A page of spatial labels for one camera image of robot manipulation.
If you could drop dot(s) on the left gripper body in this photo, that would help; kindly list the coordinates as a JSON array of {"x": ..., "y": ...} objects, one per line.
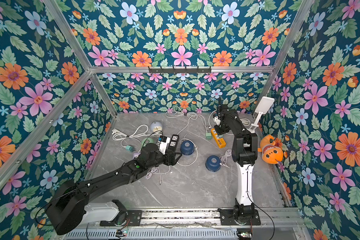
[{"x": 167, "y": 162}]

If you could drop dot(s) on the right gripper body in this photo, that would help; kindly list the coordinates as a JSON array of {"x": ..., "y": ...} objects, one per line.
[{"x": 221, "y": 111}]

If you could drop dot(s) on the green charger adapter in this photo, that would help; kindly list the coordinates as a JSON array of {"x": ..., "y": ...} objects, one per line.
[
  {"x": 208, "y": 135},
  {"x": 130, "y": 148}
]

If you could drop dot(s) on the blue meat grinder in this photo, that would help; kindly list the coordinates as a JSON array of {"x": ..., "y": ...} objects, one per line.
[
  {"x": 187, "y": 147},
  {"x": 213, "y": 163}
]

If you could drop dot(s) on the blue meat grinder front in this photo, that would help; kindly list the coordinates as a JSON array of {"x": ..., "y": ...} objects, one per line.
[{"x": 213, "y": 163}]

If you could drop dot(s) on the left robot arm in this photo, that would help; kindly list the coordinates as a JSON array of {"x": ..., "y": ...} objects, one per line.
[{"x": 66, "y": 209}]

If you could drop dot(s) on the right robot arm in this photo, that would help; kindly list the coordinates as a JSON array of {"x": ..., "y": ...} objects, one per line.
[{"x": 244, "y": 154}]

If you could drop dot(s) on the green meat grinder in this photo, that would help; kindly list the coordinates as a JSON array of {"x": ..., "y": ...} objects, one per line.
[{"x": 147, "y": 141}]

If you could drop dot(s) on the orange power strip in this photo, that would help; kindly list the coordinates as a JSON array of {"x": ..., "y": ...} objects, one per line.
[{"x": 218, "y": 139}]

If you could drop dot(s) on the black power strip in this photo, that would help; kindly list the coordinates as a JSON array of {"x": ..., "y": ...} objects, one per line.
[{"x": 173, "y": 143}]

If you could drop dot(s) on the pale blue table clock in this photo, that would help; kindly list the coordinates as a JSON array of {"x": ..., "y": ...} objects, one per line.
[{"x": 156, "y": 127}]

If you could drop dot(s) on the purple power strip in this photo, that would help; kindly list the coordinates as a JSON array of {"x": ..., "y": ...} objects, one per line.
[{"x": 136, "y": 155}]

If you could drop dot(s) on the white folding desk lamp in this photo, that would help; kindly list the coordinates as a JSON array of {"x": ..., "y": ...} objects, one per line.
[{"x": 262, "y": 108}]

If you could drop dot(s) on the orange clownfish plush toy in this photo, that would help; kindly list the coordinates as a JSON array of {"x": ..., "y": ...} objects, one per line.
[{"x": 271, "y": 151}]

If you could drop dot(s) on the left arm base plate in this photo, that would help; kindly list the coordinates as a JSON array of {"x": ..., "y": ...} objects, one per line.
[{"x": 125, "y": 219}]

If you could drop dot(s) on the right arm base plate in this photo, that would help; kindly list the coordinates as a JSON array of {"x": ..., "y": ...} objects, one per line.
[{"x": 233, "y": 217}]

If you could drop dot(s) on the black hook rail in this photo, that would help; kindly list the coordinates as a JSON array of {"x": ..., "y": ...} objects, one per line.
[{"x": 179, "y": 70}]

